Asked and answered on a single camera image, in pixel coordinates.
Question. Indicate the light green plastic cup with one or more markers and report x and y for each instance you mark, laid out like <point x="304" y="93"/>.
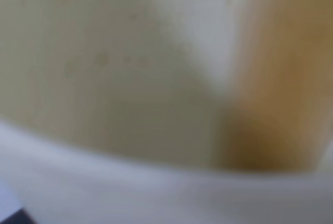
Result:
<point x="208" y="84"/>

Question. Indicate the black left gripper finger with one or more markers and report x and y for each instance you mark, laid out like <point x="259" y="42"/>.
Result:
<point x="15" y="217"/>

